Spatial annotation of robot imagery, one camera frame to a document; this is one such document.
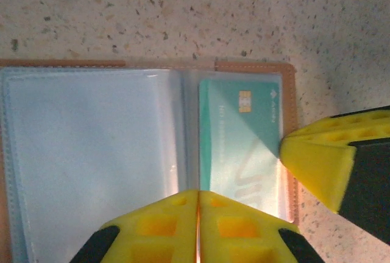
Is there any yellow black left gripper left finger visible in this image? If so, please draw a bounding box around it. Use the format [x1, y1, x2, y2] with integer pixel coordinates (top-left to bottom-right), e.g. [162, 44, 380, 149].
[69, 189, 199, 263]

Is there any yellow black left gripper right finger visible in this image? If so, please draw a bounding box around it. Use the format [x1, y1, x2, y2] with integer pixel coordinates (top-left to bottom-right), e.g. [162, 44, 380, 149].
[197, 189, 325, 263]

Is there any brown leather card holder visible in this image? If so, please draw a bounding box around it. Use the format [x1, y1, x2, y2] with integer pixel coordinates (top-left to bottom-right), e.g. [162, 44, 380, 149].
[0, 58, 301, 263]

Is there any teal chip card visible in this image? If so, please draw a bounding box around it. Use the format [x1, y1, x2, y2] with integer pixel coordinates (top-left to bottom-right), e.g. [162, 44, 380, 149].
[199, 79, 283, 215]

